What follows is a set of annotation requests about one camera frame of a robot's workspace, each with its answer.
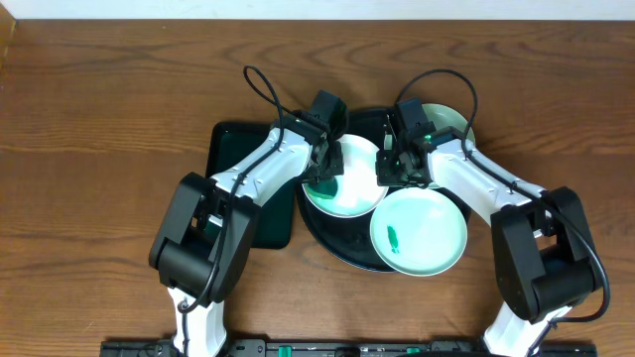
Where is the lower mint green plate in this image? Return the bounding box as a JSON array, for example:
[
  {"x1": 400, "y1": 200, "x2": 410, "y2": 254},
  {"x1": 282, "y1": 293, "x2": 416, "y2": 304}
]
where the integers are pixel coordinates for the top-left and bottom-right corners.
[{"x1": 369, "y1": 187, "x2": 467, "y2": 277}]

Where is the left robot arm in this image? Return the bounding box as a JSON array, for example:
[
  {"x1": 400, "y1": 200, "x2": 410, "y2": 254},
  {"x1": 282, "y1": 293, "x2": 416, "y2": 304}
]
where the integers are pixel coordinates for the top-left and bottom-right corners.
[{"x1": 149, "y1": 109, "x2": 349, "y2": 356}]

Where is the white plate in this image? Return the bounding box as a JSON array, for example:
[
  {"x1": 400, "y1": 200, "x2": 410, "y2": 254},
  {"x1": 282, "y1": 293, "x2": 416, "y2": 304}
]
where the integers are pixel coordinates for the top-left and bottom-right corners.
[{"x1": 302, "y1": 134, "x2": 388, "y2": 218}]

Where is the green scrub sponge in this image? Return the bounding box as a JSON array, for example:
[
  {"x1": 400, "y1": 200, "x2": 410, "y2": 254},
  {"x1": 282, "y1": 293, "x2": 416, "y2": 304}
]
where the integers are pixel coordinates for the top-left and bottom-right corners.
[{"x1": 307, "y1": 178, "x2": 338, "y2": 199}]

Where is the right black cable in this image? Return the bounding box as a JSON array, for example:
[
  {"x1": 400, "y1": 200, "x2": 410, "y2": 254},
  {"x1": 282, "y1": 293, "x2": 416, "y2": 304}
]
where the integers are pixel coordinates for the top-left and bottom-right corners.
[{"x1": 394, "y1": 68, "x2": 611, "y2": 357}]

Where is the black rectangular tray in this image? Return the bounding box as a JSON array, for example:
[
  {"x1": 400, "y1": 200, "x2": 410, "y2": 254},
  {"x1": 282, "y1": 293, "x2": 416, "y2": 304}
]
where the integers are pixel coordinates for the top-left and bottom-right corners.
[{"x1": 205, "y1": 121, "x2": 295, "y2": 250}]

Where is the upper mint green plate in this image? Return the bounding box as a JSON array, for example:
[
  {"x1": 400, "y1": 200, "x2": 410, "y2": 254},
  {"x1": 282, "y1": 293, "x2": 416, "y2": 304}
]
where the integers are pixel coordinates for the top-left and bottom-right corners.
[{"x1": 384, "y1": 102, "x2": 476, "y2": 190}]

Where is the mint green plate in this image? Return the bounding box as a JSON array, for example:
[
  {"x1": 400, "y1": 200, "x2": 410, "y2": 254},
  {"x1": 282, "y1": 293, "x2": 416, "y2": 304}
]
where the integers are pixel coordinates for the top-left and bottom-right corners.
[
  {"x1": 384, "y1": 102, "x2": 476, "y2": 190},
  {"x1": 369, "y1": 187, "x2": 467, "y2": 277}
]

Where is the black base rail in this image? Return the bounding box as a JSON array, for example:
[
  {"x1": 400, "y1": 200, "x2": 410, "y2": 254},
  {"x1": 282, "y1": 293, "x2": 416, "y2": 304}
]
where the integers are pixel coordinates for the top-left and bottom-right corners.
[{"x1": 98, "y1": 336, "x2": 599, "y2": 357}]

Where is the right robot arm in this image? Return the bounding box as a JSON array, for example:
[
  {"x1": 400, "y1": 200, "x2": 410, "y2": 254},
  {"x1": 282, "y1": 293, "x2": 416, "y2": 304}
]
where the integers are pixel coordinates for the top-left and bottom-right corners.
[{"x1": 376, "y1": 117, "x2": 610, "y2": 356}]

